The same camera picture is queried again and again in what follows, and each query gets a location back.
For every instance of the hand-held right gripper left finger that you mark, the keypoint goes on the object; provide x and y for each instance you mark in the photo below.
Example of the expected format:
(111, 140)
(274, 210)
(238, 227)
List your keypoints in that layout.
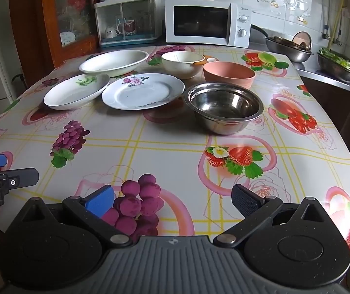
(101, 201)

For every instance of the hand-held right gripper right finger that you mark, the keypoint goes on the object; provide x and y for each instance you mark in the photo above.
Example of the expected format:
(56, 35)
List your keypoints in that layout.
(247, 201)

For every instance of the fruit print tablecloth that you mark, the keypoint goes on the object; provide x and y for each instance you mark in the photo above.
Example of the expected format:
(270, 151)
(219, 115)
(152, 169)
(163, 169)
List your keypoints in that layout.
(162, 159)

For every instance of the stainless steel bowl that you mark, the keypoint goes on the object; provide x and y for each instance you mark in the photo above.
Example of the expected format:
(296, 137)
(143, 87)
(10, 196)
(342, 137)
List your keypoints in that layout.
(224, 105)

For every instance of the white plate green flower print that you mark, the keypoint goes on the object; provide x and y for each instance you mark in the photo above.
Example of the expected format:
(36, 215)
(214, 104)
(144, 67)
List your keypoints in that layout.
(74, 93)

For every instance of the white plate pink flower print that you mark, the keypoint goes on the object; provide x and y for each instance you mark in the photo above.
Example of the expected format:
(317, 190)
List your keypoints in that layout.
(143, 93)

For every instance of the pink plastic bowl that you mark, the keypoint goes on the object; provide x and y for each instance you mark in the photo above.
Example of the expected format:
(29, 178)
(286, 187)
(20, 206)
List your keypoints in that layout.
(228, 75)

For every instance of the large white oval dish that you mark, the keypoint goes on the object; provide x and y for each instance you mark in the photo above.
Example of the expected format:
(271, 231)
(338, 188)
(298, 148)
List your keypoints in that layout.
(113, 62)

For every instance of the steel kitchen counter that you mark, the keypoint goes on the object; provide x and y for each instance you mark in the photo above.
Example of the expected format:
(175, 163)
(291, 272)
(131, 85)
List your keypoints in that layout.
(328, 79)

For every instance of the small orange plastic dish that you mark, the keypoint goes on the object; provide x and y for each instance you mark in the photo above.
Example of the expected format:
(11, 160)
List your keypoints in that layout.
(209, 59)

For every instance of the white ceramic bowl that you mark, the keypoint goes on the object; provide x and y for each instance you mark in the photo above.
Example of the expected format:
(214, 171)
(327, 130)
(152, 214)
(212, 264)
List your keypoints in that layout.
(181, 66)

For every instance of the steel basin with vegetables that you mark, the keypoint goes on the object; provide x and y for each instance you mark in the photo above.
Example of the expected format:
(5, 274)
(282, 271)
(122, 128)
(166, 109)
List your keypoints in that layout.
(338, 67)

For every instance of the round pot lid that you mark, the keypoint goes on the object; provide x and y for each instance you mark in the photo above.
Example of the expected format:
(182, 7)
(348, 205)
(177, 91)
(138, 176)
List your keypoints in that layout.
(302, 41)

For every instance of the white mug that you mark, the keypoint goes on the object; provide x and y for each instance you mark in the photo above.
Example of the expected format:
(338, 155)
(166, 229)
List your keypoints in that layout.
(110, 32)

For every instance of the brown wooden glass-door cabinet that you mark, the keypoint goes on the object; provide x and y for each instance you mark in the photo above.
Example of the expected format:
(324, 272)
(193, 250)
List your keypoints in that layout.
(71, 9)

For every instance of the white plastic cup cabinet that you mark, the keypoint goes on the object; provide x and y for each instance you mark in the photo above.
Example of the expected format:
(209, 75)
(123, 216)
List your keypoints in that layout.
(126, 18)

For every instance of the white microwave oven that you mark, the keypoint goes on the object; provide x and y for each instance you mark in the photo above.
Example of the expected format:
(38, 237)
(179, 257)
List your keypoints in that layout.
(205, 21)

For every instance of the wall water pipe and tap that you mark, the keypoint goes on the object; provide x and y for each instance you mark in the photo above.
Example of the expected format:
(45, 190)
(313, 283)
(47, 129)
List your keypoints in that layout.
(326, 21)

